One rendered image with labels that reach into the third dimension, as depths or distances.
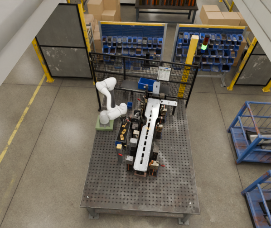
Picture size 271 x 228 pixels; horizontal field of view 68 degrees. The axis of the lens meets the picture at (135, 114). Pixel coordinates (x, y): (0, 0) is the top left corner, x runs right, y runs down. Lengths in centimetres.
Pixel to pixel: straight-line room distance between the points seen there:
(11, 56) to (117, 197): 258
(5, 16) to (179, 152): 302
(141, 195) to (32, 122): 303
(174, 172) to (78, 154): 196
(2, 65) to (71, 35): 417
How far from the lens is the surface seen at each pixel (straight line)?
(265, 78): 590
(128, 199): 299
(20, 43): 71
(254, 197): 409
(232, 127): 463
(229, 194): 410
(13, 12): 70
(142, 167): 283
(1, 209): 428
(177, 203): 304
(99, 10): 689
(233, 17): 585
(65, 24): 467
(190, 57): 347
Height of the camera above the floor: 358
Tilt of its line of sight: 51 degrees down
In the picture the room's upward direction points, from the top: 1 degrees clockwise
